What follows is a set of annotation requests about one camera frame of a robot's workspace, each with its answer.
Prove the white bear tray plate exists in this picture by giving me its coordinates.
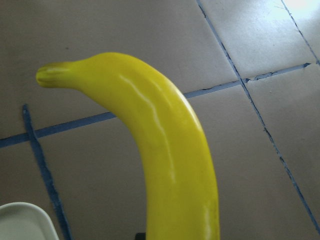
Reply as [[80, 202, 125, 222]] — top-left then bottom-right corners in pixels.
[[0, 202, 59, 240]]

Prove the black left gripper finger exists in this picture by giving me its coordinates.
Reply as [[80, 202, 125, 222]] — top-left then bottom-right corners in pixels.
[[134, 232, 146, 240]]

